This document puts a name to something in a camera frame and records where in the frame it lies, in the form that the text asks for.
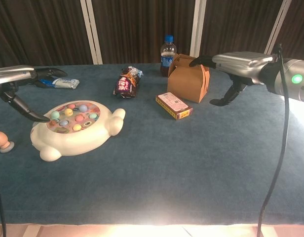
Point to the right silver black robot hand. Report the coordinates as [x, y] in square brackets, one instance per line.
[240, 65]

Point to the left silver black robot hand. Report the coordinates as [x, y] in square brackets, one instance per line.
[11, 74]

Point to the pink grey toy hammer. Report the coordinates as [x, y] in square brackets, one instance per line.
[2, 139]

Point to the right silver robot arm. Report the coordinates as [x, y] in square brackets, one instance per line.
[295, 79]

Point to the white whack-a-mole toy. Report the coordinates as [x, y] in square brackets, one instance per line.
[75, 138]

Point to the dark brown curtain panel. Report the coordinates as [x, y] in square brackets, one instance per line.
[147, 29]
[300, 27]
[38, 32]
[238, 24]

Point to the blue white toothpaste tube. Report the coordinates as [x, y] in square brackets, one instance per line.
[65, 82]

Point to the brown cardboard gable box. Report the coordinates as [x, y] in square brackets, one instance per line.
[185, 84]

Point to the cola bottle blue cap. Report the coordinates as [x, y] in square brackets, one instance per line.
[168, 53]

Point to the small red yellow box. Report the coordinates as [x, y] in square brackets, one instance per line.
[174, 105]

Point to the dark brown snack bag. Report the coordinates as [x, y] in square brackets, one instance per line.
[127, 82]

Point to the white frame post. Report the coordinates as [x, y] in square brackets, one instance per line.
[198, 24]
[277, 24]
[92, 32]

